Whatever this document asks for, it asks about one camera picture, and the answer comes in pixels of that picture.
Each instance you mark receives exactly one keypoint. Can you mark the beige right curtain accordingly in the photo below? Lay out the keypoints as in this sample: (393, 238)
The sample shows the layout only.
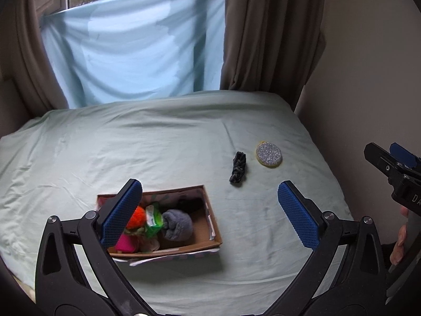
(266, 33)

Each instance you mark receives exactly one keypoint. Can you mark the orange fuzzy ball toy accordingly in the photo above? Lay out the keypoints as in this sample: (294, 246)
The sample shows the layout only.
(138, 217)

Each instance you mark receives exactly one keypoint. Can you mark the grey socks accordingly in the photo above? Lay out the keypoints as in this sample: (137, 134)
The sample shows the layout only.
(177, 225)

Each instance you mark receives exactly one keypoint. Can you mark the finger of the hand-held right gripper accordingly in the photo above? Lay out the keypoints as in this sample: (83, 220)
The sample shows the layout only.
(404, 155)
(380, 158)

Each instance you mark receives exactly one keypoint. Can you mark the pink scrunchie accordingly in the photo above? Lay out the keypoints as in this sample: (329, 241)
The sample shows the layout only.
(149, 244)

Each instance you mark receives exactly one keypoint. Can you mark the pale green bed sheet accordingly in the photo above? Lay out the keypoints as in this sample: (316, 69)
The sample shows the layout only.
(164, 144)

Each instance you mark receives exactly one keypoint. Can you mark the round silver scrub sponge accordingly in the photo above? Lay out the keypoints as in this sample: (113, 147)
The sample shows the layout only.
(269, 153)

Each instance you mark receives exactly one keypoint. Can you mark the beige curtain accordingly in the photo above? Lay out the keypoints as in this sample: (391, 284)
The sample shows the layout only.
(266, 33)
(36, 49)

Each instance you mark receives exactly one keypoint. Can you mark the magenta sponge block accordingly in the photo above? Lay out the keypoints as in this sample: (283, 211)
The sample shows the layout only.
(126, 244)

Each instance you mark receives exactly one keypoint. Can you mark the patterned cardboard box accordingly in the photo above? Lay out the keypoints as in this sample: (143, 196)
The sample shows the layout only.
(201, 234)

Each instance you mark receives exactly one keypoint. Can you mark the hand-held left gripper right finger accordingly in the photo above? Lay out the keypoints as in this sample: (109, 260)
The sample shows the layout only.
(299, 217)

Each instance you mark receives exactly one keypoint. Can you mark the light blue hanging sheet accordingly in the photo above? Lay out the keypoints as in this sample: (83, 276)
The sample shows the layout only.
(131, 52)

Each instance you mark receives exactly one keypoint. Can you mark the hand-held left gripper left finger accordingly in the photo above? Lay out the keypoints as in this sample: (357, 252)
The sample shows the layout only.
(121, 214)

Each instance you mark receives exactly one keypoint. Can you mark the beige left curtain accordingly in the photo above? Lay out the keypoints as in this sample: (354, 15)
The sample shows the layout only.
(36, 49)

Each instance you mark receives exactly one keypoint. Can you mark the person's right hand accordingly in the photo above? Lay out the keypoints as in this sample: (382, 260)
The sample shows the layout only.
(402, 233)

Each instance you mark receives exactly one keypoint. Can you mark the dark patterned scrunchie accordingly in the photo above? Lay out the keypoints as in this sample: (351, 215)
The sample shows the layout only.
(238, 168)

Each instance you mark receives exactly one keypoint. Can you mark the green soft pouch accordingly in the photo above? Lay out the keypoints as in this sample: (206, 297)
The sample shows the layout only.
(154, 220)

